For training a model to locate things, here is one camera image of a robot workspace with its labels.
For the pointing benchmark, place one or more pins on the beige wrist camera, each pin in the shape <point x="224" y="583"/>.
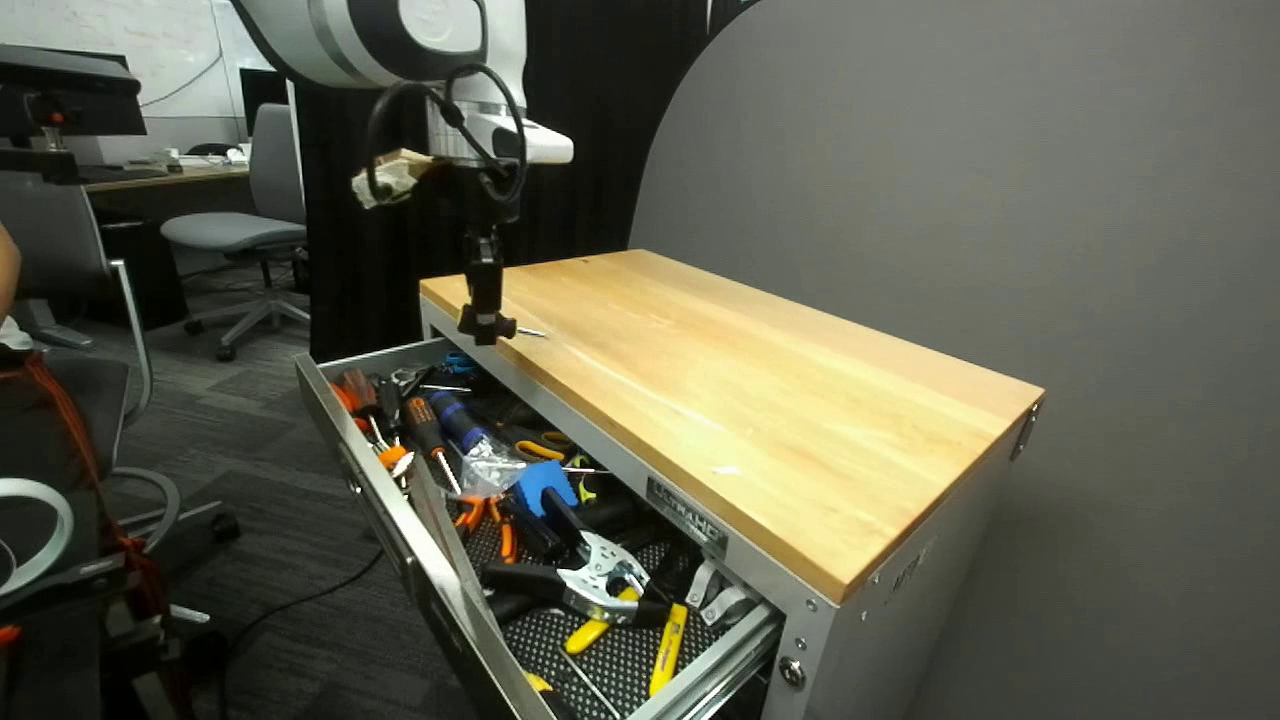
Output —
<point x="394" y="179"/>

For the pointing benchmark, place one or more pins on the grey office chair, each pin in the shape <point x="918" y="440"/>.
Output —
<point x="243" y="228"/>

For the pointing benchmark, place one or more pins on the black silver spring clamp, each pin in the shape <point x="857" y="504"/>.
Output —
<point x="584" y="565"/>

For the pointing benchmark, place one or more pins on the wooden office desk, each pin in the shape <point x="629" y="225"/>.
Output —
<point x="161" y="175"/>

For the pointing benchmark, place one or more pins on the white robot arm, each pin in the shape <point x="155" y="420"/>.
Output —
<point x="332" y="34"/>

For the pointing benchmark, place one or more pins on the yellow black hand tool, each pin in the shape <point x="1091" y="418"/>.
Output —
<point x="540" y="450"/>

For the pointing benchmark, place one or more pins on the grey partition panel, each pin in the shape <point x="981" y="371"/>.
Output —
<point x="1065" y="203"/>

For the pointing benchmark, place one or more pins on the clear plastic bag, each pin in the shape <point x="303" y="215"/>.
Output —
<point x="499" y="464"/>

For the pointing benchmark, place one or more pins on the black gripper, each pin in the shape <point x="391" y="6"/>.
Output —
<point x="487" y="272"/>

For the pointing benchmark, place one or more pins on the black cart base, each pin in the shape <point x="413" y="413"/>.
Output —
<point x="161" y="544"/>

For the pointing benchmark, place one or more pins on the grey chair with white frame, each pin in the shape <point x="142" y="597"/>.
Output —
<point x="62" y="232"/>

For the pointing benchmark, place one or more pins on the grey metal tool drawer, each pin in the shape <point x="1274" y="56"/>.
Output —
<point x="401" y="504"/>

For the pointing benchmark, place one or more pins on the black screwdriver with orange grip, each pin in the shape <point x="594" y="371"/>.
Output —
<point x="425" y="431"/>

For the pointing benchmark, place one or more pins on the black computer monitor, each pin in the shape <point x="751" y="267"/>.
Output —
<point x="66" y="94"/>

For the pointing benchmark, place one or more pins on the tool cabinet with wooden top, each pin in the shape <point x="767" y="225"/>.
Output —
<point x="747" y="386"/>

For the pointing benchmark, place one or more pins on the black curtain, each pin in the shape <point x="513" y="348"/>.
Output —
<point x="602" y="107"/>

